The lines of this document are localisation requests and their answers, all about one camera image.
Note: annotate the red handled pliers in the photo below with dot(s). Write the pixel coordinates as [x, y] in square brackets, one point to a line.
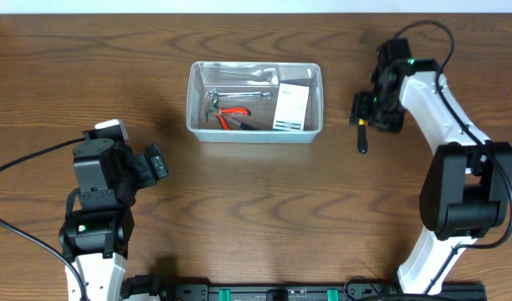
[224, 115]

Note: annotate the black yellow screwdriver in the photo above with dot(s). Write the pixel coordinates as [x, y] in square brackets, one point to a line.
[362, 143]

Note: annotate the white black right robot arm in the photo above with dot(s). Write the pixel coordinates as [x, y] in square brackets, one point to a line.
[467, 190]

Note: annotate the white blue cardboard box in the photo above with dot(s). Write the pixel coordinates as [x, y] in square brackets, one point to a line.
[291, 107]

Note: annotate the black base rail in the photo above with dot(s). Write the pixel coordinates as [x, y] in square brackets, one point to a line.
[147, 287]

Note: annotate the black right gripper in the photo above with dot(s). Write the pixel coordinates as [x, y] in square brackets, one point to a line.
[359, 110]

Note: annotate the clear plastic container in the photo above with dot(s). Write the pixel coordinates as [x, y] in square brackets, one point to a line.
[252, 76]

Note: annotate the silver wrench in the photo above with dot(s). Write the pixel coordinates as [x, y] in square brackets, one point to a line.
[214, 93]

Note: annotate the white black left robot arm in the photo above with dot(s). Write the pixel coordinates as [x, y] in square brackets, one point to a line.
[98, 221]

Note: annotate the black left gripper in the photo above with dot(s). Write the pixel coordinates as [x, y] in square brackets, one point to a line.
[145, 176]

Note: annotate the small black orange hammer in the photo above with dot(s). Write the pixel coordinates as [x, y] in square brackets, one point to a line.
[214, 105]

